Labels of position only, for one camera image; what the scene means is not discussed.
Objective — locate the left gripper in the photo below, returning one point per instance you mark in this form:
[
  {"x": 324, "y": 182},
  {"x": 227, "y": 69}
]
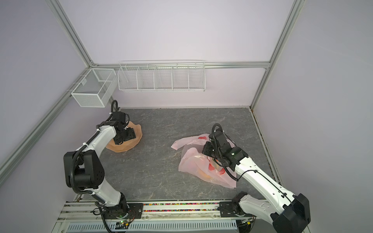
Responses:
[{"x": 131, "y": 135}]

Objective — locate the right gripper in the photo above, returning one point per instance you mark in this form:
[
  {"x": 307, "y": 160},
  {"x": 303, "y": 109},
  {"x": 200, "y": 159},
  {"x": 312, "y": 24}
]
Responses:
[{"x": 205, "y": 150}]

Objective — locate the pink plastic bag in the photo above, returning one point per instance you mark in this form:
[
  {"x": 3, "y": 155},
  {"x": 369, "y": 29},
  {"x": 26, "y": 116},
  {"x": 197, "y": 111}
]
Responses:
[{"x": 199, "y": 165}]

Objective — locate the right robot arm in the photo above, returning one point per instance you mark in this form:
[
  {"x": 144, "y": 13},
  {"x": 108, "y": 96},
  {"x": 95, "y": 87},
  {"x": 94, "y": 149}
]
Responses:
[{"x": 285, "y": 211}]

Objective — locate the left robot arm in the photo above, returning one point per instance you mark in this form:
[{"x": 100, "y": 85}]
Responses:
[{"x": 84, "y": 172}]

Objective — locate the pink wavy fruit plate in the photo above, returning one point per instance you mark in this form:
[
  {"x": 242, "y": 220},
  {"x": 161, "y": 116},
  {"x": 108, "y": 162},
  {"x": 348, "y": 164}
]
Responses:
[{"x": 127, "y": 145}]

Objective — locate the small white mesh basket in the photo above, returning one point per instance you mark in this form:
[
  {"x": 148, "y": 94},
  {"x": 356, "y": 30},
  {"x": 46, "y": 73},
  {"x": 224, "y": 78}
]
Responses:
[{"x": 95, "y": 88}]

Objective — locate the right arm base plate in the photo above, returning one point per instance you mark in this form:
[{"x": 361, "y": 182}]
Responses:
[{"x": 231, "y": 209}]

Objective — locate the long white wire basket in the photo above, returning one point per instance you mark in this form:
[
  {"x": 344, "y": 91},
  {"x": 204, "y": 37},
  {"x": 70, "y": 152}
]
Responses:
[{"x": 162, "y": 75}]

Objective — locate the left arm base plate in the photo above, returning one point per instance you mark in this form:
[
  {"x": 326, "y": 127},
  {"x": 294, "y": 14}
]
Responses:
[{"x": 130, "y": 211}]

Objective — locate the aluminium mounting rail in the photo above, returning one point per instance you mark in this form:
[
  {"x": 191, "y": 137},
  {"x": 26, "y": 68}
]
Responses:
[{"x": 211, "y": 216}]

